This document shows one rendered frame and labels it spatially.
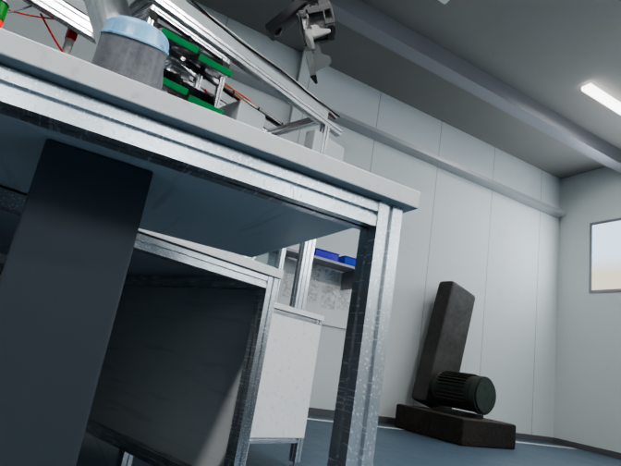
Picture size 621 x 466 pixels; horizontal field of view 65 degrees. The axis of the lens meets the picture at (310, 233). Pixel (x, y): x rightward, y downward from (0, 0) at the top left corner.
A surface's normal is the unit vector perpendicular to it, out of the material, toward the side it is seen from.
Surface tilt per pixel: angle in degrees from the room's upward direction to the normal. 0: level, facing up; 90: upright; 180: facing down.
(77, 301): 90
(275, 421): 90
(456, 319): 90
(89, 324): 90
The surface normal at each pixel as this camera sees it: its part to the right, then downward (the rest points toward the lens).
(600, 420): -0.86, -0.26
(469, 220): 0.48, -0.15
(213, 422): -0.65, -0.30
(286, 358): 0.74, -0.06
